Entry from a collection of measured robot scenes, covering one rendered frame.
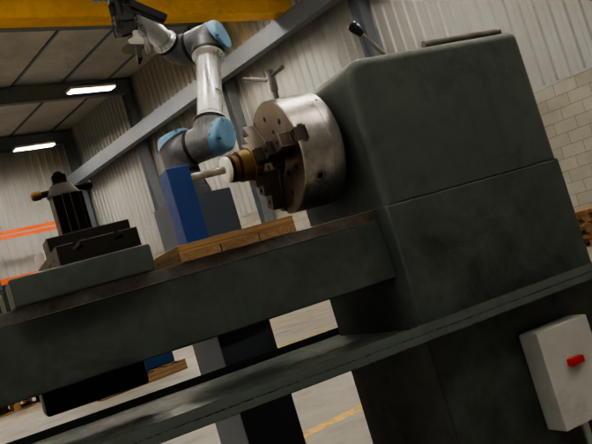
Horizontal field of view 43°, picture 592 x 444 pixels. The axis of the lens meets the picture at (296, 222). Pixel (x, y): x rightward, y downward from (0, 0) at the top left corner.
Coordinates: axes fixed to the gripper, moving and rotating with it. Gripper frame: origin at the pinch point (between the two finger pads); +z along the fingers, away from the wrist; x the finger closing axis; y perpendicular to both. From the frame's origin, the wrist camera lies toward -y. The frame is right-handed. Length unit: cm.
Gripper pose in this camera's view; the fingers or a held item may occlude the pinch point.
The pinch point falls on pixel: (145, 60)
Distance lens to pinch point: 244.2
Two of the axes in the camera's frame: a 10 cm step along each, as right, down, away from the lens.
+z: 2.2, 9.7, 0.9
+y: -9.0, 2.4, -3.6
